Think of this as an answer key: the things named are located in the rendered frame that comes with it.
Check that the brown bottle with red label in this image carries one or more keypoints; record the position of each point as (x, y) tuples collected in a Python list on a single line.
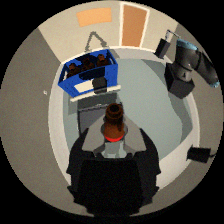
[(114, 125)]

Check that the blue divided crate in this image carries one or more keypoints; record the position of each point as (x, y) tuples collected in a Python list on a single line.
[(90, 80)]

